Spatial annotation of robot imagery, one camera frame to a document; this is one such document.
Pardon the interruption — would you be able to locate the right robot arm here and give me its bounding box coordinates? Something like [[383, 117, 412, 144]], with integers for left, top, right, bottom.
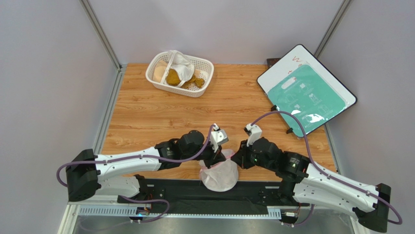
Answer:
[[231, 137, 391, 233]]

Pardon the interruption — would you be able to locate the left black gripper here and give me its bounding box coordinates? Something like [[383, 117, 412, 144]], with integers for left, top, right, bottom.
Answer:
[[182, 137, 226, 169]]

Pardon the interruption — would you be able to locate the mustard brown cloth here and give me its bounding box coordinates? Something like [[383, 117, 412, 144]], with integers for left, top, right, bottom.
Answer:
[[166, 69, 205, 89]]

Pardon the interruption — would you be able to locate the white board black frame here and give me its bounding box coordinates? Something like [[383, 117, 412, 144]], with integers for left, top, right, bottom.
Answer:
[[257, 44, 357, 137]]

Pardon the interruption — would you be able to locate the peach bra pad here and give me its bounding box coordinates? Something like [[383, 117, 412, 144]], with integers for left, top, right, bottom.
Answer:
[[152, 60, 168, 83]]

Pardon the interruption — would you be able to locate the white mesh laundry bag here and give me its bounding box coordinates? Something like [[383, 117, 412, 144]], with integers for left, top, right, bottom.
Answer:
[[199, 149, 239, 192]]

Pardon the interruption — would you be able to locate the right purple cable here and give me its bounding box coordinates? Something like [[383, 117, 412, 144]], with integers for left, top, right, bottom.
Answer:
[[245, 110, 403, 227]]

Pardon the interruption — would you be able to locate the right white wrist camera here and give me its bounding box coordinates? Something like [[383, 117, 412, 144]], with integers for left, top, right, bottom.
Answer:
[[244, 124, 262, 146]]

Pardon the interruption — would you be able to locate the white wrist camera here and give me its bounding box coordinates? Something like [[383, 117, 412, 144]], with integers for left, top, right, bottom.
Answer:
[[244, 124, 262, 146], [208, 123, 228, 152]]

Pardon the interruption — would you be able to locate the white bra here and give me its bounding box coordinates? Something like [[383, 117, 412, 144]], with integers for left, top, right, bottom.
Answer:
[[161, 50, 195, 87]]

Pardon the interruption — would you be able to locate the dark brown object behind board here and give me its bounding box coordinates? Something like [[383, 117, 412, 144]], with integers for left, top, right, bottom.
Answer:
[[266, 58, 280, 68]]

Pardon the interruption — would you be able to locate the white plastic basket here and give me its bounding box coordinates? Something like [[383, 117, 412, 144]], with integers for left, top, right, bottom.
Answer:
[[146, 51, 214, 98]]

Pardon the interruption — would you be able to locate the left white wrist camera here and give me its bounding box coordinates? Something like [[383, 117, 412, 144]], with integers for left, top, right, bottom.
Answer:
[[208, 123, 228, 152]]

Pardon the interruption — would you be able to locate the teal instruction sheet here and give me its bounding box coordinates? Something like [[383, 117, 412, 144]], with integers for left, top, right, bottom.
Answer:
[[266, 64, 347, 134]]

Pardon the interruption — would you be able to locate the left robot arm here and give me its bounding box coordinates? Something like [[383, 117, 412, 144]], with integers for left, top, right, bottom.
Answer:
[[63, 127, 228, 202]]

